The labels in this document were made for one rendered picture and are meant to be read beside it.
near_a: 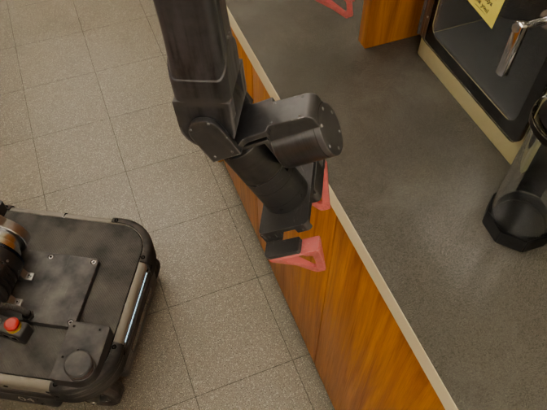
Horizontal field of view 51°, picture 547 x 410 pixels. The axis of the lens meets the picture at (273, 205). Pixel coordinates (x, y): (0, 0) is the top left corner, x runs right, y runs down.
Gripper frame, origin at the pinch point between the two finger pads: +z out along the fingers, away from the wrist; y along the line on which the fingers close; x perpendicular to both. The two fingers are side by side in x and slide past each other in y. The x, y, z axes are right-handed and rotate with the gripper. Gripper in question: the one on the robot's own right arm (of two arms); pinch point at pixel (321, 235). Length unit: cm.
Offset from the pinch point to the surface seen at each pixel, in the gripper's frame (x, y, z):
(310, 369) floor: 51, 23, 91
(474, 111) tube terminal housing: -17.4, 35.4, 20.2
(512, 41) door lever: -26.9, 25.5, 0.0
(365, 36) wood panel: -1, 53, 9
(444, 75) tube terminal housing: -13.4, 44.3, 17.5
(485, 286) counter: -15.6, 1.2, 21.5
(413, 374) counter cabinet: -1.1, -6.5, 31.9
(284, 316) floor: 59, 39, 86
